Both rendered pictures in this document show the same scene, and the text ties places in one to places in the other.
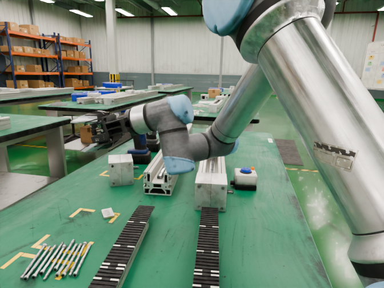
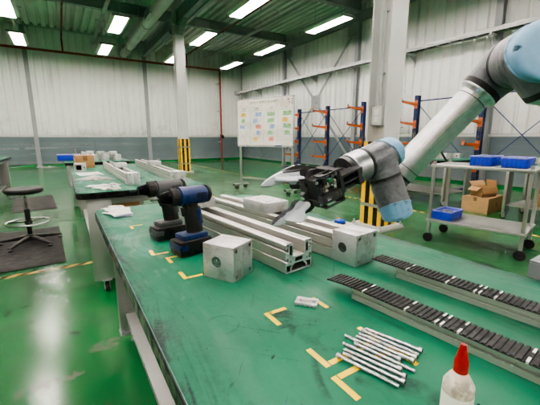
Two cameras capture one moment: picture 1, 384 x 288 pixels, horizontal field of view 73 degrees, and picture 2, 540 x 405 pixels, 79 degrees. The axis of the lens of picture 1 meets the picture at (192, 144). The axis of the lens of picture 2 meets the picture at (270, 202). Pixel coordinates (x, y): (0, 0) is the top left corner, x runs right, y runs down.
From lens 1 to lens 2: 0.83 m
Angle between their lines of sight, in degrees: 43
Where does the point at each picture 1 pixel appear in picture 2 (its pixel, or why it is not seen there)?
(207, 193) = (365, 244)
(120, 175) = (242, 263)
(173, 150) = (404, 193)
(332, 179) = not seen: outside the picture
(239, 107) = (441, 145)
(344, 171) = not seen: outside the picture
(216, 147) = not seen: hidden behind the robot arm
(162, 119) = (390, 162)
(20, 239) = (293, 371)
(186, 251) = (423, 293)
